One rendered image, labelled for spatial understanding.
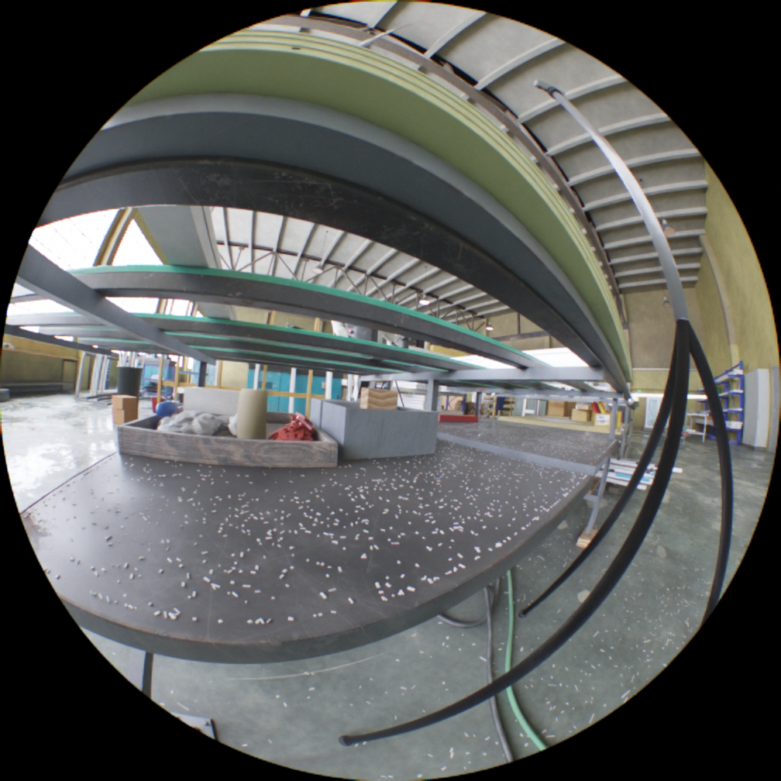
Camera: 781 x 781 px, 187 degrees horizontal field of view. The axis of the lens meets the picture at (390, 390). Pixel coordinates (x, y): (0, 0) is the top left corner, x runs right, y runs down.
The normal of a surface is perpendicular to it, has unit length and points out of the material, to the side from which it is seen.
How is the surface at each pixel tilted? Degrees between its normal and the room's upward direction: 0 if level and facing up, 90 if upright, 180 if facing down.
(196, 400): 90
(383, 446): 90
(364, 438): 90
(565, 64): 180
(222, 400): 90
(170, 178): 180
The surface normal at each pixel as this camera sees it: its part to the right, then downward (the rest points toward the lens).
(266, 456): 0.50, 0.03
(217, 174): -0.08, 1.00
